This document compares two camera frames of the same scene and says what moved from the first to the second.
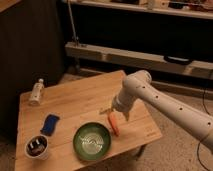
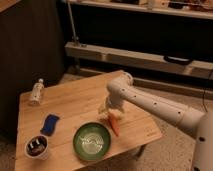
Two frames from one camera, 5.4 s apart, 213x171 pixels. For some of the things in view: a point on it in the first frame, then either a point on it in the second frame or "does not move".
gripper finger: [126, 114] to [118, 114]
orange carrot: [116, 119] does not move
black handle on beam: [177, 60] does not move
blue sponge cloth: [49, 125] does not move
